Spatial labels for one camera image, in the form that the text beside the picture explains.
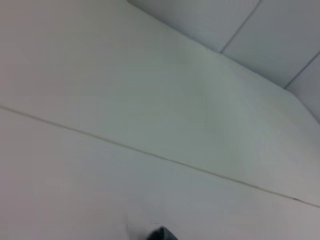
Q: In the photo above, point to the blue denim shorts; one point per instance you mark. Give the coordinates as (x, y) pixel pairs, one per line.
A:
(163, 234)

